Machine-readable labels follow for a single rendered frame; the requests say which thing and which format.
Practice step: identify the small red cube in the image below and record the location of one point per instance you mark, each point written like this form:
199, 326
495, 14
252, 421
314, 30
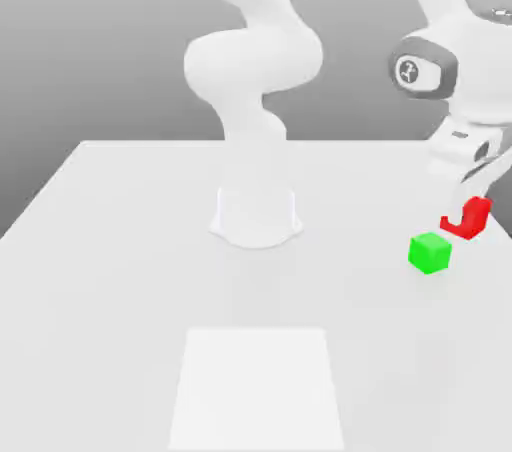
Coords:
475, 220

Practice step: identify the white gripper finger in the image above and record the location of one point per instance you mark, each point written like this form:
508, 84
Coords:
458, 207

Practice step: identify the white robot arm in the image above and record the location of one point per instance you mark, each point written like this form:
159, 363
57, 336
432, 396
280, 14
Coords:
256, 60

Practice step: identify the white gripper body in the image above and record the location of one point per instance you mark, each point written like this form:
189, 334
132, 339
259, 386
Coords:
486, 180

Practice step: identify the small green cube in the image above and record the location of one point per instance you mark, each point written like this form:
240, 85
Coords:
429, 254

